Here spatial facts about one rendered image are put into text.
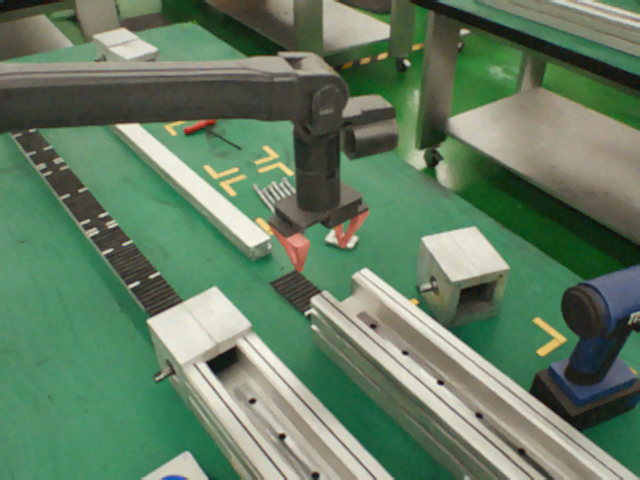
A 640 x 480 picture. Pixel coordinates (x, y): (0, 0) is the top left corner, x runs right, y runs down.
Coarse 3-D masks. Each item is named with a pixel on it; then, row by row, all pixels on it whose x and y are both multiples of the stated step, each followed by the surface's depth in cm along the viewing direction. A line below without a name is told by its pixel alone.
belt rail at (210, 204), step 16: (112, 128) 131; (128, 128) 126; (128, 144) 126; (144, 144) 121; (160, 144) 121; (144, 160) 121; (160, 160) 116; (176, 160) 116; (176, 176) 111; (192, 176) 111; (192, 192) 107; (208, 192) 107; (208, 208) 103; (224, 208) 103; (224, 224) 100; (240, 224) 99; (240, 240) 97; (256, 240) 96; (256, 256) 97
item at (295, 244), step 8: (272, 216) 77; (272, 224) 75; (280, 224) 75; (288, 224) 75; (272, 232) 77; (280, 232) 74; (288, 232) 74; (296, 232) 74; (280, 240) 77; (288, 240) 74; (296, 240) 74; (304, 240) 74; (288, 248) 78; (296, 248) 73; (304, 248) 74; (296, 256) 76; (304, 256) 76; (296, 264) 79; (304, 264) 78
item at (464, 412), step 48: (384, 288) 79; (336, 336) 76; (384, 336) 76; (432, 336) 72; (384, 384) 71; (432, 384) 66; (480, 384) 68; (432, 432) 66; (480, 432) 62; (528, 432) 64; (576, 432) 61
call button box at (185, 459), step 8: (184, 456) 62; (168, 464) 61; (176, 464) 61; (184, 464) 61; (192, 464) 61; (160, 472) 61; (168, 472) 61; (176, 472) 61; (184, 472) 61; (192, 472) 61; (200, 472) 61
